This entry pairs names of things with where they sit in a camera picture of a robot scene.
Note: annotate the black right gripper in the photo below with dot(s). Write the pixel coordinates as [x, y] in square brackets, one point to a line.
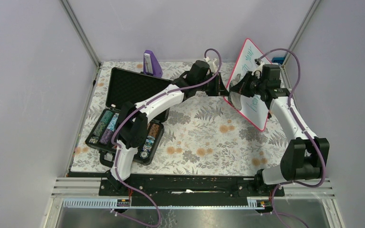
[241, 87]

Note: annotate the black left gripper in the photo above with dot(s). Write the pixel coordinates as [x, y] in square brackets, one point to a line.
[219, 89]

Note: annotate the grey round scrubber pad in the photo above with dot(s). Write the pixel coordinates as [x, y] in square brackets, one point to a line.
[234, 98]

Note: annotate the pink framed whiteboard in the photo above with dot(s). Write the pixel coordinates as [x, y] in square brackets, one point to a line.
[253, 109]

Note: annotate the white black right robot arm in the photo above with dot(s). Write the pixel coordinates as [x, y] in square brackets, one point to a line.
[306, 154]

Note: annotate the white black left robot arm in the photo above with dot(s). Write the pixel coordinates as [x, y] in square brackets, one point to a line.
[151, 107]

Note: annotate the blue corner block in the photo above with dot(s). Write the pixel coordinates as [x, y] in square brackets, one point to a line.
[278, 60]

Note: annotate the floral table mat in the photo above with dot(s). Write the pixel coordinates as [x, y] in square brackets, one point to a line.
[204, 136]

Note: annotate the purple metronome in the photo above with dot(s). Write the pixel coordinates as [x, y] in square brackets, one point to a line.
[151, 65]

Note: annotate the black poker chip case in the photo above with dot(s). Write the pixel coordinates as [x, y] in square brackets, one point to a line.
[126, 89]

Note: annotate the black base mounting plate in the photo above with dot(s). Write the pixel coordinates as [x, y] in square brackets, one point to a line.
[186, 190]

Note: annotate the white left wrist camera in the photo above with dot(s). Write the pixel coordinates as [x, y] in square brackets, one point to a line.
[213, 63]

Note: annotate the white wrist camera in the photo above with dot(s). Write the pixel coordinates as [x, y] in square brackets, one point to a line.
[213, 63]
[258, 71]

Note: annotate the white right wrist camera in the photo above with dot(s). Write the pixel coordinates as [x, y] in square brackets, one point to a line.
[258, 71]

